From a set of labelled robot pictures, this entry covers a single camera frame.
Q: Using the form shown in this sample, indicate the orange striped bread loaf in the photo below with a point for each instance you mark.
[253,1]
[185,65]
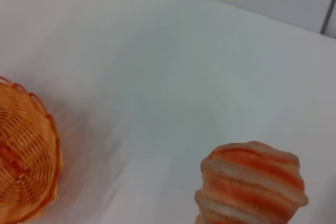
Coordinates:
[249,182]

